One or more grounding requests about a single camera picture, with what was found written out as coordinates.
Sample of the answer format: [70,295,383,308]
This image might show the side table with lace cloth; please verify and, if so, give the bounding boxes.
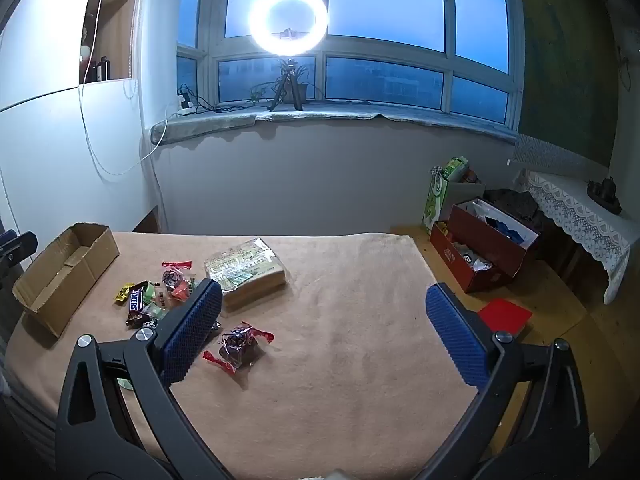
[515,167,640,306]

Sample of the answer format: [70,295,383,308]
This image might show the dark bag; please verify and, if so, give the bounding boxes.
[482,187,545,232]

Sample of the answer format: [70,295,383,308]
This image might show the wooden shelf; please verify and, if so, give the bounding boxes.
[79,0,146,85]

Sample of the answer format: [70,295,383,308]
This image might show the ring light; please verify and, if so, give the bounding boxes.
[248,0,331,57]

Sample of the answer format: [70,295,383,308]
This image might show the grey patterned cloth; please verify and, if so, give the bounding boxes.
[512,132,611,179]

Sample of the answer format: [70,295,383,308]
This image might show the white wardrobe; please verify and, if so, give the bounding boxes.
[0,0,153,241]

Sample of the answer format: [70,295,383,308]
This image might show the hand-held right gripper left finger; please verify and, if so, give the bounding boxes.
[55,277,236,480]

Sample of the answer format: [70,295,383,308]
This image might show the clear snack pack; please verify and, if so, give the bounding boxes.
[203,236,287,311]

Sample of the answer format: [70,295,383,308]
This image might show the brown chocolate bar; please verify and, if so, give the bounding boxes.
[125,281,150,328]

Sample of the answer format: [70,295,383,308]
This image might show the white cable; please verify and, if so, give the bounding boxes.
[77,0,173,177]

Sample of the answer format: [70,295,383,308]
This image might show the red printed shoe box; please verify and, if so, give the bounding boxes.
[430,220,526,294]

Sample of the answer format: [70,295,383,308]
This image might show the red folder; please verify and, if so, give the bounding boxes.
[477,298,533,341]

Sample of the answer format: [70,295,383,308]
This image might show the green gift bag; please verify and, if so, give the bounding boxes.
[422,156,471,236]

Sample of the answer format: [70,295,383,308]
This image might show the black cables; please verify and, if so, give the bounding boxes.
[192,95,271,114]

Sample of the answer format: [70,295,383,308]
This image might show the dark metal ornament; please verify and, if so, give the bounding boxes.
[586,176,622,216]

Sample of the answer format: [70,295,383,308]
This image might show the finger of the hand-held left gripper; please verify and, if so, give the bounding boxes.
[0,230,39,274]

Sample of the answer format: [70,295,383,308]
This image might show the cardboard box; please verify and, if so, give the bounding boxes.
[11,222,121,338]

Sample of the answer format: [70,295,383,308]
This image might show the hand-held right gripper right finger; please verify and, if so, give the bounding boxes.
[410,282,593,480]

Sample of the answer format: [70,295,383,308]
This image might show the dark red shoe box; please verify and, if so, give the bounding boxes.
[447,199,541,281]

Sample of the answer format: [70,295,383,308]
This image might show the window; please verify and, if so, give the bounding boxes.
[176,0,526,128]

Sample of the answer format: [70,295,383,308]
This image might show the black tripod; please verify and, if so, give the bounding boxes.
[267,56,306,112]

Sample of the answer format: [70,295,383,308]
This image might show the potted plant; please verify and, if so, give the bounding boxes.
[250,60,326,107]

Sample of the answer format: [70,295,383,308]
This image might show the red-ended clear snack packet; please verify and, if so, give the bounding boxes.
[202,321,276,375]
[161,260,196,301]

